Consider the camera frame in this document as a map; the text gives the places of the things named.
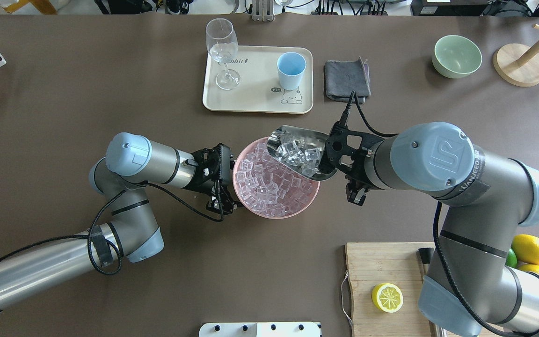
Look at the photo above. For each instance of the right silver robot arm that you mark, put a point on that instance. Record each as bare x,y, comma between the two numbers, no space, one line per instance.
468,286

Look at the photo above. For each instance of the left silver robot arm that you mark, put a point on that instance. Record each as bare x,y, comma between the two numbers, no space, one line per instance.
125,227

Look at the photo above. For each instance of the green ceramic bowl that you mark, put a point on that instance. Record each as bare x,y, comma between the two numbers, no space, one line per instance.
456,57

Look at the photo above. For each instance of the metal ice scoop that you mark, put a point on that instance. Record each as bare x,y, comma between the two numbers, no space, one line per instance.
300,150

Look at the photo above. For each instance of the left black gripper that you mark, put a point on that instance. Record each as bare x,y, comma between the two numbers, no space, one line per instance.
202,181

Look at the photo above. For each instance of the cream serving tray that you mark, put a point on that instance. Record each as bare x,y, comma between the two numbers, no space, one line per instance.
259,90

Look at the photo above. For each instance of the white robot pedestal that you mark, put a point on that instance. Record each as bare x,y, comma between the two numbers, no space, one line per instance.
260,329

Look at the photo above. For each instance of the pink bowl of ice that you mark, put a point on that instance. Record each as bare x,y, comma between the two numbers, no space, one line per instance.
267,187

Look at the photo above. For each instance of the whole yellow lemon back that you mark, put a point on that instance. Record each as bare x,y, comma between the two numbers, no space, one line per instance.
534,268

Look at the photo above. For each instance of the whole yellow lemon front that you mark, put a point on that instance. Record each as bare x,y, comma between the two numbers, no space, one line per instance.
526,248

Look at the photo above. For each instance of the light blue cup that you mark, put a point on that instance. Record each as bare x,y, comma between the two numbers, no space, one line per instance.
291,67

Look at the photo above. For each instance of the steel muddler black tip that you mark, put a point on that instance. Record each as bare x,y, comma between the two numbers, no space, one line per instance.
425,256

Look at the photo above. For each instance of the clear wine glass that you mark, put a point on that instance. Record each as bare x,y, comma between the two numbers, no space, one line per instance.
222,46

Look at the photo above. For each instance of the green lime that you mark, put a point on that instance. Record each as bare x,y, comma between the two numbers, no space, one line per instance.
511,260

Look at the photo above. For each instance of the wooden cup tree stand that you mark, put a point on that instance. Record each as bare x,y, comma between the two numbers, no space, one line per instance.
518,64

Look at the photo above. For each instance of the halved lemon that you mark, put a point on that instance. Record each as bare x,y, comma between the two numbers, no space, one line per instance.
387,297

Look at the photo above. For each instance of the grey folded cloth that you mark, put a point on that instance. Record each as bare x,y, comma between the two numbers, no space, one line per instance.
343,77

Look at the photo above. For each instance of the whole yellow lemon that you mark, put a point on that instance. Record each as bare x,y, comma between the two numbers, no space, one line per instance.
526,248
534,268

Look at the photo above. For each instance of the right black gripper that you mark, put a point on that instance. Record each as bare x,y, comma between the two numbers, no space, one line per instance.
357,177

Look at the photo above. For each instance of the wooden cutting board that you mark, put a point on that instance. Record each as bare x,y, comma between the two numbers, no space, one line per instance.
372,263

